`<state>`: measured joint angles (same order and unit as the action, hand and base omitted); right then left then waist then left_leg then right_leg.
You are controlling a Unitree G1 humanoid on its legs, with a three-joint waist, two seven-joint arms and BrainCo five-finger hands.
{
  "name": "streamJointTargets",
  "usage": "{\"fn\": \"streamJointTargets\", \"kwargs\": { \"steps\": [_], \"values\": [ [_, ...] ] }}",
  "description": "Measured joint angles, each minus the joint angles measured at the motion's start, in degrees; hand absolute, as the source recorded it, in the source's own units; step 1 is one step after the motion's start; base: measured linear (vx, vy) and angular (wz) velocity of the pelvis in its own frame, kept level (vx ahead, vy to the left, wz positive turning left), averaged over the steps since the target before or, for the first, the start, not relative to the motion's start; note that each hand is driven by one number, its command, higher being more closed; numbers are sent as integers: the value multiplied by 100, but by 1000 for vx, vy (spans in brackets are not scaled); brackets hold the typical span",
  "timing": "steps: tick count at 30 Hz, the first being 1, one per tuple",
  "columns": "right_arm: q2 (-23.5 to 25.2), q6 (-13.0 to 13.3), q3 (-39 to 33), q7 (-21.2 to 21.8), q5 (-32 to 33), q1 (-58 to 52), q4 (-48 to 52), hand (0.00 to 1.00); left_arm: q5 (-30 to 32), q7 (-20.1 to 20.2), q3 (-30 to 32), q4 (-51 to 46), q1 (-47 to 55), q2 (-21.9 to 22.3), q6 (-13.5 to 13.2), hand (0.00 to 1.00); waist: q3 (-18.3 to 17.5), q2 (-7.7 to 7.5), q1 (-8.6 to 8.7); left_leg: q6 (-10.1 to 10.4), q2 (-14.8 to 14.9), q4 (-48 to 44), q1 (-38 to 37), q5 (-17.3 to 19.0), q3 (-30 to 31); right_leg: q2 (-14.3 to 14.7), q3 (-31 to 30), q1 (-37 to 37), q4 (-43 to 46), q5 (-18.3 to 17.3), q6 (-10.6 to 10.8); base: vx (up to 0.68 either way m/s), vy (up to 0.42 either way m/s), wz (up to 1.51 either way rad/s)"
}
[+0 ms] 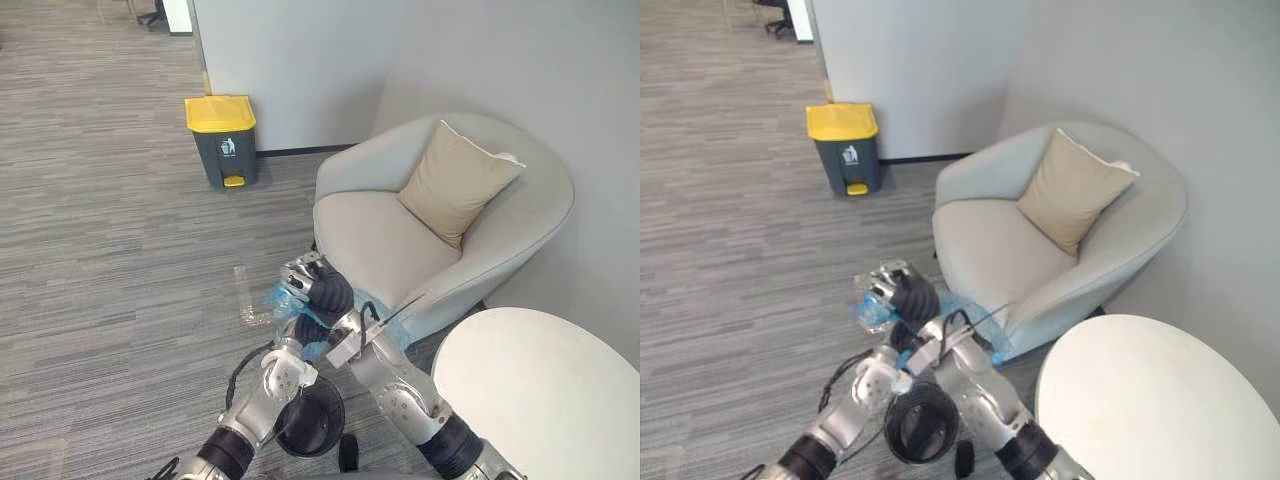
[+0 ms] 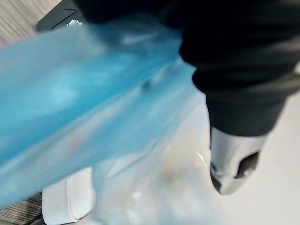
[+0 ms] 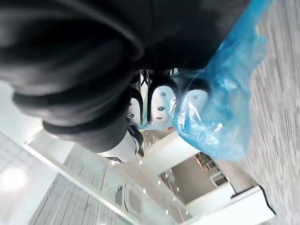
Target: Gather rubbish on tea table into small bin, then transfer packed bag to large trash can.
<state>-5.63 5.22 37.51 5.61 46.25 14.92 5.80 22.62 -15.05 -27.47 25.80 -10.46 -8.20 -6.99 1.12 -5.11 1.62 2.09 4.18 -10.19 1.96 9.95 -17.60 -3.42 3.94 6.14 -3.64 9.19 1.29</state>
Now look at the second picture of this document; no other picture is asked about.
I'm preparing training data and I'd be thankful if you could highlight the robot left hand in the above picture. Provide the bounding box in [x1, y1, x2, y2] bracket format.
[74, 0, 300, 195]

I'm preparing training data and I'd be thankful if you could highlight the blue plastic rubbish bag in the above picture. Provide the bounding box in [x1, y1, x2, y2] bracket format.
[0, 16, 223, 225]

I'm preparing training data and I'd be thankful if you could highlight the small white bin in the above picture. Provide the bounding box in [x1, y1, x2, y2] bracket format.
[41, 166, 95, 222]

